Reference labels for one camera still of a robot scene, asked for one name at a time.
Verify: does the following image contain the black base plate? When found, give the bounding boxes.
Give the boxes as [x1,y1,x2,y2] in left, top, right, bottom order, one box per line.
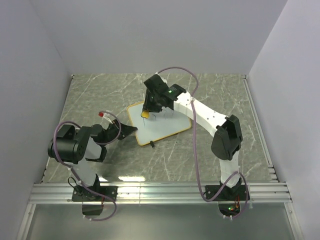
[71,185,118,202]
[204,181,250,202]

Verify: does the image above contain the aluminium side rail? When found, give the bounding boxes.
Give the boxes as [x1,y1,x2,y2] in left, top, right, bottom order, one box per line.
[241,74,279,182]

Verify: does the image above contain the yellow framed whiteboard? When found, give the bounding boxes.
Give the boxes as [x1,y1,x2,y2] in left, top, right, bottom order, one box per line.
[127,102,192,146]

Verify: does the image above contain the yellow whiteboard eraser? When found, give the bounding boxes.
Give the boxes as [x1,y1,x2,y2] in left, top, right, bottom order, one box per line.
[140,111,150,119]

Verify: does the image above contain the red capped wrist connector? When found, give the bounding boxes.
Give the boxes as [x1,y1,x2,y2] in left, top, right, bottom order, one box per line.
[98,111,111,122]

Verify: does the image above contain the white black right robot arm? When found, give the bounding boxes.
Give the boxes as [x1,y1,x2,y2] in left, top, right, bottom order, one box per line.
[142,74,243,200]

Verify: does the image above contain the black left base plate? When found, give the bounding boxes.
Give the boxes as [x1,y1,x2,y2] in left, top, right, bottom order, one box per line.
[71,185,118,202]

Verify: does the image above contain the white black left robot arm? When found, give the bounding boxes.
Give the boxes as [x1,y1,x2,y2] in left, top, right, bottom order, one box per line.
[47,110,138,201]

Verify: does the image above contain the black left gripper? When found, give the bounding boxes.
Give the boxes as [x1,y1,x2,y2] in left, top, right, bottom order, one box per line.
[100,119,137,147]

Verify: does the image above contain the aluminium front rail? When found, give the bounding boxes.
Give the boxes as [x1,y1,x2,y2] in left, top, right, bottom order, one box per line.
[28,182,292,205]

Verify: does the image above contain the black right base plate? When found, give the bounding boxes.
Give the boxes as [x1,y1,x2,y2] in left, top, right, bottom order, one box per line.
[204,181,250,202]

